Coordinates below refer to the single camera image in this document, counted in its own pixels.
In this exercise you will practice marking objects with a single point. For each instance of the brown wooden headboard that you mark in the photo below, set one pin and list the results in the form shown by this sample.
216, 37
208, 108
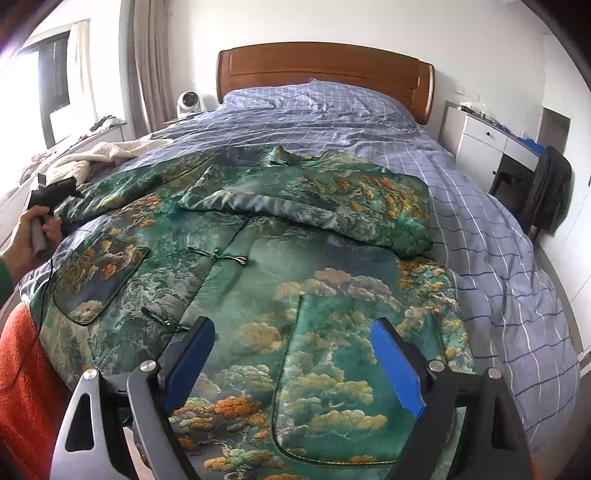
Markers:
404, 78

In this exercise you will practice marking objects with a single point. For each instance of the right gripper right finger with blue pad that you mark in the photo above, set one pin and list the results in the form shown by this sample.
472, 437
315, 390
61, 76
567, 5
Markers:
492, 443

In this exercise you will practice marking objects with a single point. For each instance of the beige curtain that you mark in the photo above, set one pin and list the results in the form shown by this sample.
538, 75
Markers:
150, 97

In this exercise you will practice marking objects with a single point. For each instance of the green landscape print silk jacket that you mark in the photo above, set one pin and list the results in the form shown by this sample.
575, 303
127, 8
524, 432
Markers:
293, 259

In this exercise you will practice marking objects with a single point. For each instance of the blue checked duvet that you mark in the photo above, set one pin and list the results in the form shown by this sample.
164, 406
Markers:
508, 305

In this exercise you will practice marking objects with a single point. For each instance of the black chair with jacket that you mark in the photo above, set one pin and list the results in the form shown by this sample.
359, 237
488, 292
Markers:
548, 200

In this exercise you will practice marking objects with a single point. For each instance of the cream knitted blanket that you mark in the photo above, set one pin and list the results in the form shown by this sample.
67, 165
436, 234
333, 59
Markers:
78, 165

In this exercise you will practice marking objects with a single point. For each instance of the orange fuzzy cloth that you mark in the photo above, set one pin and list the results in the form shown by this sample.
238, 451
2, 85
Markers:
33, 400

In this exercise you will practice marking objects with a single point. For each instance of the green sleeved left forearm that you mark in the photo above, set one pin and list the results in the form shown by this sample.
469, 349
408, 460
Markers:
7, 284

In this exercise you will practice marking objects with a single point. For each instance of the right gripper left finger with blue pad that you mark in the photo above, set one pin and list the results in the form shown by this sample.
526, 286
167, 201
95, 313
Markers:
91, 442

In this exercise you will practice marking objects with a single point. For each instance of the white desk with drawers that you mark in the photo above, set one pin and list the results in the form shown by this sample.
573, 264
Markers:
481, 149

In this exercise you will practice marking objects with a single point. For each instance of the white round fan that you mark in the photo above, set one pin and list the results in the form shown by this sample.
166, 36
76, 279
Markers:
188, 104

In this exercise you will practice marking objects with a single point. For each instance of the person's left hand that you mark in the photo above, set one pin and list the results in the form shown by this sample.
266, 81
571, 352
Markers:
19, 257

